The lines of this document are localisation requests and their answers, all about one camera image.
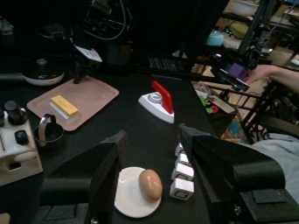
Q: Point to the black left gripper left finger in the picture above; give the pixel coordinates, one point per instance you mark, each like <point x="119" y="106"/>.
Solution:
<point x="94" y="166"/>

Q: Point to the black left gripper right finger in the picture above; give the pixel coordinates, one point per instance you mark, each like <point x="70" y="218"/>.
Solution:
<point x="226" y="163"/>

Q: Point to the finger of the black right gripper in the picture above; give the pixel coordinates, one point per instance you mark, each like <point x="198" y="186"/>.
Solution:
<point x="79" y="74"/>
<point x="88" y="70"/>

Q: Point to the white round plate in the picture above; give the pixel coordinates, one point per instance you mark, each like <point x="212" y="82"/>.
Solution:
<point x="130" y="201"/>

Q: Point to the purple smartphone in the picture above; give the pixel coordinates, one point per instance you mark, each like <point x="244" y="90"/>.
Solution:
<point x="235" y="73"/>

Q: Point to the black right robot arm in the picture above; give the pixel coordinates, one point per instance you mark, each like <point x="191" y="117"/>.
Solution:
<point x="112" y="52"/>

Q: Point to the person's bare forearm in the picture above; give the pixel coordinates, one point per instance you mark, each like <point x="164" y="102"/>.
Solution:
<point x="287" y="78"/>

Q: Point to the person's bare hand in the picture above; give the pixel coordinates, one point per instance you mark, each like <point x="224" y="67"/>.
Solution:
<point x="263" y="73"/>

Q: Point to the pink rectangular tray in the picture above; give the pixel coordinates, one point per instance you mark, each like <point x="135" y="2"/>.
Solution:
<point x="94" y="96"/>

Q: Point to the white pot with black lid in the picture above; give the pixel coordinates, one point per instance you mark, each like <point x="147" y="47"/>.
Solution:
<point x="43" y="76"/>

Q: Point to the small white cube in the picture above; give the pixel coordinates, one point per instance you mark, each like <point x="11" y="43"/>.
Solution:
<point x="179" y="148"/>
<point x="183" y="159"/>
<point x="182" y="189"/>
<point x="183" y="171"/>

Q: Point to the yellow toy butter block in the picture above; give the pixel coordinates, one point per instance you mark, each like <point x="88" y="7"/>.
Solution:
<point x="66" y="105"/>

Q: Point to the person's grey trouser leg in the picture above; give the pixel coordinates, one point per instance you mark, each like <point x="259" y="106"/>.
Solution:
<point x="278" y="163"/>

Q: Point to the small black cup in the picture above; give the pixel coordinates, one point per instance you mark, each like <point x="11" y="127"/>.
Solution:
<point x="48" y="134"/>

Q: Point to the beige toy egg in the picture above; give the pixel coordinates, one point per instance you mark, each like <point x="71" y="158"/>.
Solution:
<point x="151" y="185"/>

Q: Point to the open box of toys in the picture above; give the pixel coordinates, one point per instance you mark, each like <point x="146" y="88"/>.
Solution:
<point x="218" y="108"/>

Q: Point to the black metal chair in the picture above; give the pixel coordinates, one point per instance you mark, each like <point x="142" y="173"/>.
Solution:
<point x="272" y="116"/>

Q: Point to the white wooden toy coffee machine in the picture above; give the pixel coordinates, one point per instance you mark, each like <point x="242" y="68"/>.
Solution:
<point x="15" y="151"/>

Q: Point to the teal cup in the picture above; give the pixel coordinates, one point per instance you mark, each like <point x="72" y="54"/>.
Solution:
<point x="215" y="39"/>

